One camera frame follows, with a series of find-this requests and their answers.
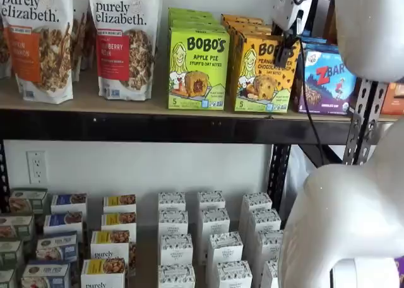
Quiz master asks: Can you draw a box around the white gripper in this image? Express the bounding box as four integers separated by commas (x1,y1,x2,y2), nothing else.
271,0,316,68

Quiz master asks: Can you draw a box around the orange Bobo's peanut butter box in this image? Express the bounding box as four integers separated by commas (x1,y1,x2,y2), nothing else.
220,13,265,22
227,24,274,38
224,18,270,28
229,32,302,114

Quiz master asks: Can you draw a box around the blue purple Zbar box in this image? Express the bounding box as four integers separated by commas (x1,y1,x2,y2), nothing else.
292,47,358,115
301,36,341,54

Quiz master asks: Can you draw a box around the green Bobo's apple pie box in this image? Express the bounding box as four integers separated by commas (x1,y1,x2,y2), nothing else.
167,11,220,21
167,27,231,111
168,17,223,30
167,6,215,16

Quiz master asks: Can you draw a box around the orange brown snack box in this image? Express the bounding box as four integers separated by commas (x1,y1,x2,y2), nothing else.
380,81,404,116

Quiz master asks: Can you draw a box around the white patterned pantry box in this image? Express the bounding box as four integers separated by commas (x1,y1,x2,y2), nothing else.
160,233,194,267
259,258,282,288
198,207,230,265
256,229,285,270
157,263,197,288
157,191,187,213
206,231,244,282
248,208,282,254
197,190,227,212
241,192,273,235
158,209,189,237
213,260,253,288

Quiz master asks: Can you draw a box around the white box yellow band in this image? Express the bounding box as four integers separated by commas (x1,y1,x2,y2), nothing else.
80,258,127,288
100,211,138,242
102,194,137,215
90,230,138,278

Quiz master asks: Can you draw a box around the purple snack box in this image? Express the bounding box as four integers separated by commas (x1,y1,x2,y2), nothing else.
393,255,404,288

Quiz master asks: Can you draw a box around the white box blue band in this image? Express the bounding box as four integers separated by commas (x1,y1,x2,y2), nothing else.
21,261,72,288
50,192,88,220
35,233,79,264
43,211,84,238

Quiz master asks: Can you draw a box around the white box green band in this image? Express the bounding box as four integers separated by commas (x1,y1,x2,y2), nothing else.
8,188,49,215
0,214,35,242
0,267,19,288
0,239,25,270

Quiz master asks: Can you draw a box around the granola bag red label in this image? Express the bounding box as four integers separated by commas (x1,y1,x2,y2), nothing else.
87,0,161,102

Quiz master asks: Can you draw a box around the granola bag orange label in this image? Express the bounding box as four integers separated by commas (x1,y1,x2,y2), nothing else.
71,6,95,82
0,0,76,105

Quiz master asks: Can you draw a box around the purely elizabeth granola bag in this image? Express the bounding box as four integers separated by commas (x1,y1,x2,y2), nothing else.
0,15,12,80

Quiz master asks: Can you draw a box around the long black cable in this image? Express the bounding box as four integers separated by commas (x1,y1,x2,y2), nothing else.
296,37,328,169

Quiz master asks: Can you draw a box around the white wall outlet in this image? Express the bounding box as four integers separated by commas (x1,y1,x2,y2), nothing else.
26,150,47,184

